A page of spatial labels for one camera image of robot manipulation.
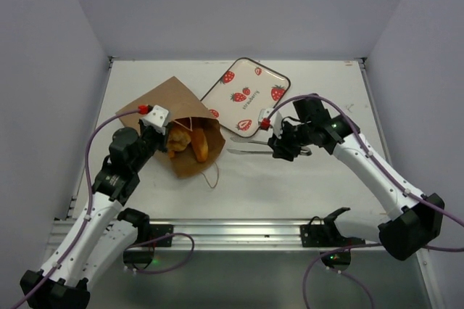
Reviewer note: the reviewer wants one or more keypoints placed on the metal tongs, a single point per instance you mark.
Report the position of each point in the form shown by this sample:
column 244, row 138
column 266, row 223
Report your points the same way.
column 241, row 146

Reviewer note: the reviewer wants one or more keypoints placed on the brown paper bag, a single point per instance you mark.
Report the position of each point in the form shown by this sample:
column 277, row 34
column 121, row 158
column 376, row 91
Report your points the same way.
column 188, row 111

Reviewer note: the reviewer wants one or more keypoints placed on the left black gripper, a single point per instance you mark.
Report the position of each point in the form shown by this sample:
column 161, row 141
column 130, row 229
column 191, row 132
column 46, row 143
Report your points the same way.
column 162, row 138

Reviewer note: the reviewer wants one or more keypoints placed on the round fake bread bun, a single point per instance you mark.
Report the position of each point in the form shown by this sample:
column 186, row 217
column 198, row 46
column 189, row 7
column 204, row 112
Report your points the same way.
column 178, row 139

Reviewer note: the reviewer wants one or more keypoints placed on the fake baguette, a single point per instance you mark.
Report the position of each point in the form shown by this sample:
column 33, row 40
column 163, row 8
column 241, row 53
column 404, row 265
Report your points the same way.
column 199, row 144

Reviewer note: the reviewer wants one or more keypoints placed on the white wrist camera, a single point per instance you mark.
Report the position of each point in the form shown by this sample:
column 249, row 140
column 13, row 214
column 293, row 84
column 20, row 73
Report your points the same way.
column 158, row 119
column 271, row 119

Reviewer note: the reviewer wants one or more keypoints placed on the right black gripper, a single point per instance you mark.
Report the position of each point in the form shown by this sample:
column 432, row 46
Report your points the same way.
column 281, row 146

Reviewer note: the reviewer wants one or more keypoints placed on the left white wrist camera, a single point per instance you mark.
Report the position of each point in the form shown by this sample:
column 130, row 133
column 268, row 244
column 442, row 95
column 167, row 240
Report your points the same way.
column 158, row 119

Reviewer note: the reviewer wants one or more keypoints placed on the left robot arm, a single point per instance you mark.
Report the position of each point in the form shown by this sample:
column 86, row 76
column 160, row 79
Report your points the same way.
column 105, row 227

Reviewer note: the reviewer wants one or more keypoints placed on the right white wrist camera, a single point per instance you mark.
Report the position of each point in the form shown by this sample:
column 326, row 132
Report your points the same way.
column 271, row 119

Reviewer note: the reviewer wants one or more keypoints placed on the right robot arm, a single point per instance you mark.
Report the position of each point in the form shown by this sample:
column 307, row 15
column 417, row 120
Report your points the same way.
column 412, row 218

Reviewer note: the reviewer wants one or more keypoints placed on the aluminium rail frame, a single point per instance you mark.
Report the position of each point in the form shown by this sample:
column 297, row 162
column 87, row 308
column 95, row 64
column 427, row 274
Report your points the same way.
column 243, row 234

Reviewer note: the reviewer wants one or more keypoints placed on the strawberry print tray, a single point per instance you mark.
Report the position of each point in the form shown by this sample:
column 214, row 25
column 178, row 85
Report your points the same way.
column 245, row 89

